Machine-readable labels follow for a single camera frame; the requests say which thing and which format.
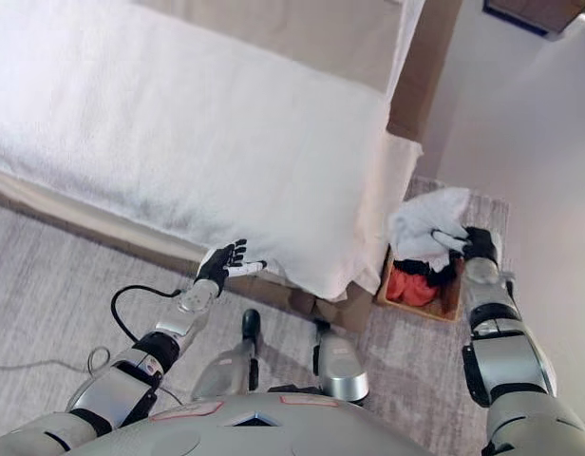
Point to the orange garment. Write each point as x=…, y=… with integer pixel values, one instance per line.
x=411, y=287

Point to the brown wicker laundry basket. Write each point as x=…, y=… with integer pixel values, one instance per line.
x=451, y=304

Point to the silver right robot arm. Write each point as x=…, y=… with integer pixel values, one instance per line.
x=506, y=351

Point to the silver left robot leg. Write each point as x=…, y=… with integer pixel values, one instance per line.
x=231, y=366

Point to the silver robot leg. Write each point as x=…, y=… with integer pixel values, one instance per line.
x=342, y=366
x=231, y=366

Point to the grey woven rug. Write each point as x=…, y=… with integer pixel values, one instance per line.
x=45, y=285

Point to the brown upholstered bed frame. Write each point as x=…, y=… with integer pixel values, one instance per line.
x=425, y=85

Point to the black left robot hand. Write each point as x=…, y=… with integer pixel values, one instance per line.
x=219, y=268

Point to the white garment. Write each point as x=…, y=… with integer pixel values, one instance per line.
x=428, y=216

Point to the cream bed undersheet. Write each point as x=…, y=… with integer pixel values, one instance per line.
x=397, y=199

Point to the silver right robot leg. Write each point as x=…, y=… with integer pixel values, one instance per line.
x=342, y=366

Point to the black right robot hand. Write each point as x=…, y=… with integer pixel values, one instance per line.
x=480, y=244

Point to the beige duvet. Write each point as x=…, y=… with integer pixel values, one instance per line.
x=297, y=33

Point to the grey robot torso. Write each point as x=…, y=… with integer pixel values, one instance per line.
x=254, y=427

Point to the white fluffy blanket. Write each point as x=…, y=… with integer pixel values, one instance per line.
x=178, y=133

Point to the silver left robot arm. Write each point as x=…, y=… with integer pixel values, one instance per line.
x=145, y=351

